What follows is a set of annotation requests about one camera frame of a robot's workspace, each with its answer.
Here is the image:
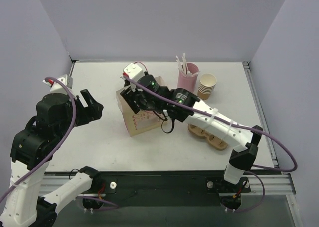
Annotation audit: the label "stack of brown paper cups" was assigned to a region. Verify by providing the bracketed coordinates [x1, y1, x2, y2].
[197, 73, 217, 100]

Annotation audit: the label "white wrapped straws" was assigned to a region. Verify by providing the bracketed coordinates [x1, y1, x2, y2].
[176, 53, 199, 77]

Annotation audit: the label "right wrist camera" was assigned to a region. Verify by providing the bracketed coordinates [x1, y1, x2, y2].
[122, 63, 145, 82]

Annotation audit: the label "brown cardboard cup carrier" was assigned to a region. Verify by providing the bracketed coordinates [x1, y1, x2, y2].
[187, 124, 228, 151]

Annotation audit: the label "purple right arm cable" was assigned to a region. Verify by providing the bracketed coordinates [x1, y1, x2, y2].
[124, 78, 299, 213]

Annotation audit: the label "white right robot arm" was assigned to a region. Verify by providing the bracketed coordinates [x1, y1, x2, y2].
[121, 74, 263, 191]

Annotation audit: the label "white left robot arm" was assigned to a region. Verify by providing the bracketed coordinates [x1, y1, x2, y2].
[0, 93, 101, 227]

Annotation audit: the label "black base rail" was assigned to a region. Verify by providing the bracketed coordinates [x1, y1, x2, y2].
[84, 170, 251, 207]

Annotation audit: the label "pink cylindrical holder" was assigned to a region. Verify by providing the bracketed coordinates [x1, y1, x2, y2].
[177, 63, 199, 92]

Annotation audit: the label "pink and cream paper bag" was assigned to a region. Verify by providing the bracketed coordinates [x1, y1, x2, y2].
[116, 80, 163, 137]

